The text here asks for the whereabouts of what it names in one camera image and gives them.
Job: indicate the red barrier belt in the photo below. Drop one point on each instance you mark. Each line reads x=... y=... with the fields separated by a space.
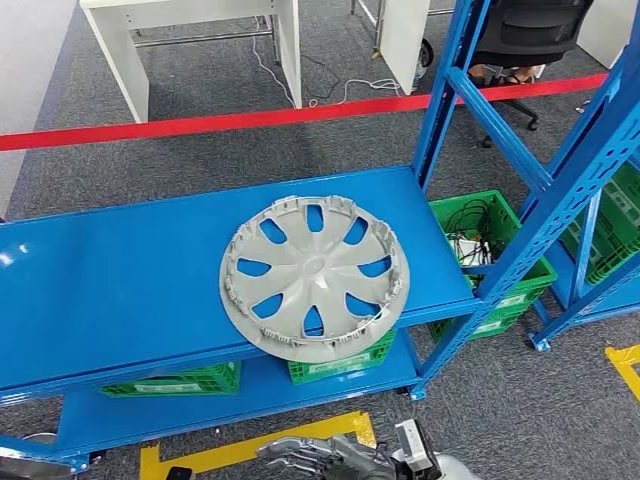
x=200 y=122

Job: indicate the blue metal shelf rack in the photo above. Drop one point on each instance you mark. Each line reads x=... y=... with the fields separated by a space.
x=125 y=278
x=590 y=252

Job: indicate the black caster wheel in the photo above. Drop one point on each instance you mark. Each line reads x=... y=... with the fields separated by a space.
x=426 y=53

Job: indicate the white cabinet panel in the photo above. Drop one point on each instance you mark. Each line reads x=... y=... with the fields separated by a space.
x=600 y=26

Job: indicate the person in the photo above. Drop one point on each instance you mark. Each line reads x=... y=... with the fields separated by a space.
x=520 y=76

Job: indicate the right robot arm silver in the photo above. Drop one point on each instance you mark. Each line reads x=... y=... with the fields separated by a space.
x=452 y=469

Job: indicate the green plastic crate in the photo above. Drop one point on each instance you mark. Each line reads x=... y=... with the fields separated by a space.
x=620 y=205
x=340 y=364
x=170 y=383
x=500 y=324
x=615 y=265

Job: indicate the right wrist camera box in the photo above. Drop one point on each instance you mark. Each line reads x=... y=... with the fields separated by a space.
x=412 y=444

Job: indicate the black robot body part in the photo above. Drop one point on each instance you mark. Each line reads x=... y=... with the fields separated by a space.
x=178 y=474

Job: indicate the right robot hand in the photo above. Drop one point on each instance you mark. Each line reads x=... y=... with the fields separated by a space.
x=340 y=457

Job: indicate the grey plastic wheel hubcap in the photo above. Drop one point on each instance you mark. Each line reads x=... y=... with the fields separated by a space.
x=310 y=265

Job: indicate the white device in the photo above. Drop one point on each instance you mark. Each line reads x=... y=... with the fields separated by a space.
x=467 y=252

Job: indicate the black office chair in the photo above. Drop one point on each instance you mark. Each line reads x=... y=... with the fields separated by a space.
x=530 y=33

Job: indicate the white desk with metal frame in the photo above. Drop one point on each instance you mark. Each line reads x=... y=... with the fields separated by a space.
x=400 y=40

